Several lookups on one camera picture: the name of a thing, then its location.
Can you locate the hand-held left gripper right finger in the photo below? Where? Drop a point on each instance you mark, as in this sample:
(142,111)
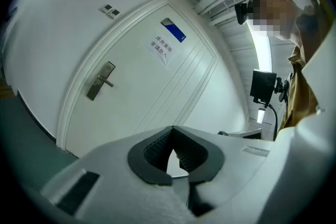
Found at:
(236,165)

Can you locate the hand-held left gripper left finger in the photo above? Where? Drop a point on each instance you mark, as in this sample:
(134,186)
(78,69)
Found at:
(110,165)

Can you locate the white door with metal handle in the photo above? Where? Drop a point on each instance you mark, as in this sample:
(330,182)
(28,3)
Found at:
(131,102)

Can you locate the blue door sign plate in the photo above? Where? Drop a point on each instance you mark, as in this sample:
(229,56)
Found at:
(174,31)

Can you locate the ceiling light fixture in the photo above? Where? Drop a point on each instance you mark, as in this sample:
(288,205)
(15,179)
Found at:
(261,115)

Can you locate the black chest-mounted device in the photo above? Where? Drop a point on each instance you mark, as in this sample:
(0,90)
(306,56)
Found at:
(262,84)

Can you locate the mustard shirt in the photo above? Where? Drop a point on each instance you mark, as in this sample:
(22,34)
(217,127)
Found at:
(299,102)

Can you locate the white paper notice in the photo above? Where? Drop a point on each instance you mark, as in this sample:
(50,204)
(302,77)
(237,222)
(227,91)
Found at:
(160,47)

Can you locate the person's head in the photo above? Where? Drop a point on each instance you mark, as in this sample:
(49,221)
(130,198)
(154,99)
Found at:
(273,15)

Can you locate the black device mount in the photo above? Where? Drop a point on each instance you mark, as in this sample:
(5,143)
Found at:
(281,89)

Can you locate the black head-worn camera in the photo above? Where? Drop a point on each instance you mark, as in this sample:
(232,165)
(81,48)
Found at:
(241,14)

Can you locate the white wall control panel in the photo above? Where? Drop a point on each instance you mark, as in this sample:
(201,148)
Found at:
(105,8)
(113,13)

